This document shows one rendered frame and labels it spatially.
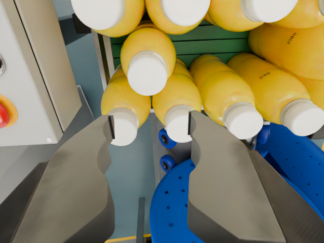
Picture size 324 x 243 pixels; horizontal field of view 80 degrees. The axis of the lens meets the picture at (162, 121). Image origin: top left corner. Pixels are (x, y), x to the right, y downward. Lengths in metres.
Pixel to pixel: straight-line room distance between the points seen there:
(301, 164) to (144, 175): 1.33
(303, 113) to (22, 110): 0.31
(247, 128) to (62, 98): 0.23
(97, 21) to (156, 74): 0.07
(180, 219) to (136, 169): 1.52
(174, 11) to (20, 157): 0.81
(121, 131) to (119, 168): 1.64
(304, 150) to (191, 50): 0.72
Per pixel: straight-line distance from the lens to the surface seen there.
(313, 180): 0.90
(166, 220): 0.35
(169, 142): 0.39
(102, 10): 0.19
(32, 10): 0.26
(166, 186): 0.39
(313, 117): 0.28
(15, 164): 0.89
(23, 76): 0.23
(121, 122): 0.22
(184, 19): 0.18
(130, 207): 2.28
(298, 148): 1.00
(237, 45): 0.43
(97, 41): 0.32
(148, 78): 0.19
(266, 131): 0.44
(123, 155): 1.74
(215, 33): 0.41
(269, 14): 0.21
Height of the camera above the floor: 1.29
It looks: 58 degrees down
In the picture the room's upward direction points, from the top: 175 degrees clockwise
